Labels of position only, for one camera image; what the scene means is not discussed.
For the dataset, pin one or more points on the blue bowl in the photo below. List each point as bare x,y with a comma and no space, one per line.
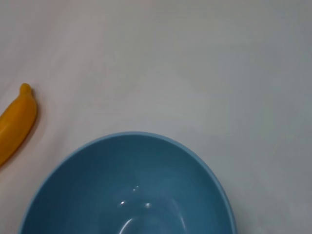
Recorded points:
126,175

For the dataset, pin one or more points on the yellow banana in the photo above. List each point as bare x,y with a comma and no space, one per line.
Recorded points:
17,117

